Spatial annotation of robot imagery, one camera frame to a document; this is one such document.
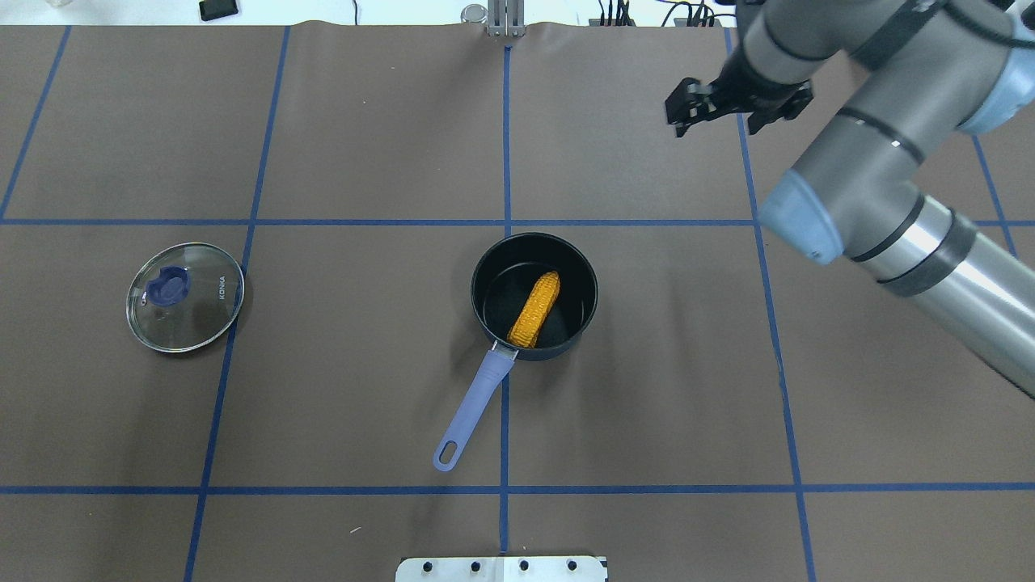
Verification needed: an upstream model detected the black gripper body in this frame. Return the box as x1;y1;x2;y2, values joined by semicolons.
694;57;814;122

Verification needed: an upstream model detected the yellow corn cob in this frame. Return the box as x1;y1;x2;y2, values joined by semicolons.
506;270;561;348

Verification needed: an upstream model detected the glass lid with purple knob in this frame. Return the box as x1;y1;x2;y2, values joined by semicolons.
125;242;247;353

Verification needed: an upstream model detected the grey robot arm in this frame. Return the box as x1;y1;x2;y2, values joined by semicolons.
666;1;1033;397

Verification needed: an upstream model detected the black phone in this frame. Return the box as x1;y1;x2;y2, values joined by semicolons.
197;0;239;23

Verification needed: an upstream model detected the black cables bundle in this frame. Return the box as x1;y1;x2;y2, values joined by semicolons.
598;0;737;28

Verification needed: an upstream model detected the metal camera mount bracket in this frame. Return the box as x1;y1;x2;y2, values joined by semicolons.
461;0;527;38

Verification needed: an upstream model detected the dark pot with purple handle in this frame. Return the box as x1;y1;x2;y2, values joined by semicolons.
432;232;598;472

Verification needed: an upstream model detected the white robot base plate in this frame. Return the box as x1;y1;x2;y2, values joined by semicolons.
395;555;610;581

